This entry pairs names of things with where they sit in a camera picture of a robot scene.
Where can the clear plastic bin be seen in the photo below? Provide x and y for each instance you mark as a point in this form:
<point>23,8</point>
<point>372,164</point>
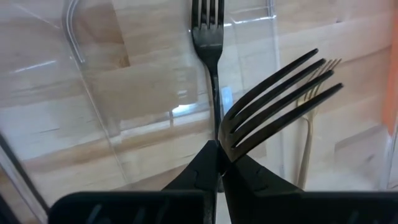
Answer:
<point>93,93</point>

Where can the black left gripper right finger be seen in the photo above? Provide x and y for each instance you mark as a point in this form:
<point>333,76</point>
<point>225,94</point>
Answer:
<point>255,193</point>

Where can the gold metal fork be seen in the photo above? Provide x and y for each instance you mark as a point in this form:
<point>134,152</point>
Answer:
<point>307,146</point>

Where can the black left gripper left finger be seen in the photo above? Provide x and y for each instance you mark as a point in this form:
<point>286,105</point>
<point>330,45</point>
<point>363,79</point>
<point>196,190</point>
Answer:
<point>199,177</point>

